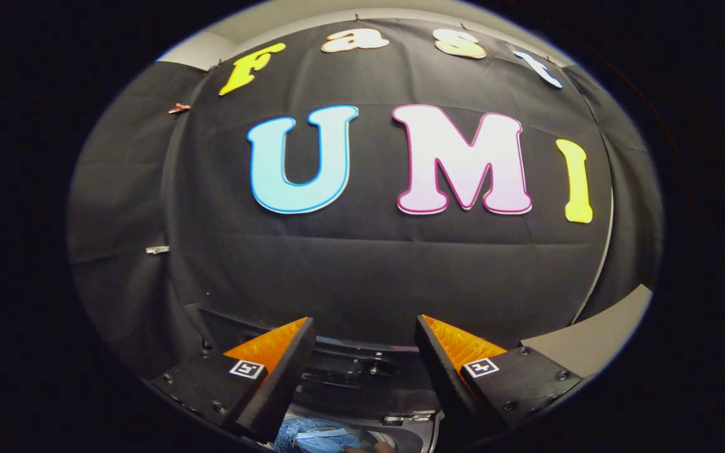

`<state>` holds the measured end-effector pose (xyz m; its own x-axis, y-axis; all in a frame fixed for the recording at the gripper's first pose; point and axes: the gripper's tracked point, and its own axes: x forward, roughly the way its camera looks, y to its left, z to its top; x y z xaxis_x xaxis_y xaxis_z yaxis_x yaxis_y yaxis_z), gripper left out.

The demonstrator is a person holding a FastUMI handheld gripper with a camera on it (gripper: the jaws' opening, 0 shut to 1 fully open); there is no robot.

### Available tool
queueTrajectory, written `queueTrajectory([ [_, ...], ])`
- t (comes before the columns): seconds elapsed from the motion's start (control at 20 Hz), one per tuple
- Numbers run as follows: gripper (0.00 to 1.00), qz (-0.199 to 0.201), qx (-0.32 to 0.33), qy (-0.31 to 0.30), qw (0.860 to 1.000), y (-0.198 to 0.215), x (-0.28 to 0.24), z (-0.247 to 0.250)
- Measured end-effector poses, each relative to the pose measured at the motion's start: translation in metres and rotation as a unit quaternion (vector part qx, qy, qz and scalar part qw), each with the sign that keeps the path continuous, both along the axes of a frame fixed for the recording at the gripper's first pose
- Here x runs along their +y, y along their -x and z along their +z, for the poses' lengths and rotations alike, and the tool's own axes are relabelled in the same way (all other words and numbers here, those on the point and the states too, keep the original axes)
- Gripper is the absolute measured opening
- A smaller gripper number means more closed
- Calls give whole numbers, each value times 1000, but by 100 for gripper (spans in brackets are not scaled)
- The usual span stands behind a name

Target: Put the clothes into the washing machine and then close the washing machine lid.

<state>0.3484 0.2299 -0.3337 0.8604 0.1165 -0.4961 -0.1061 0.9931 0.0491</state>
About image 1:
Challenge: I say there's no blue fuzzy cloth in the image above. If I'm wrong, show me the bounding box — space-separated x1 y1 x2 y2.
273 417 317 452

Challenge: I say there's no black backdrop cloth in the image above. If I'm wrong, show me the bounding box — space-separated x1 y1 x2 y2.
67 16 663 379

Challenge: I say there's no light blue polo shirt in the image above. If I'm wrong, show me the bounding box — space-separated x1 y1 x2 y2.
295 428 364 453

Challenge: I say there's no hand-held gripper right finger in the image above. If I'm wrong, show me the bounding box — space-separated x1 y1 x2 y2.
415 315 585 436

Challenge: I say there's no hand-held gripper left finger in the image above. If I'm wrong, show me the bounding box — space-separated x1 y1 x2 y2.
149 316 317 444

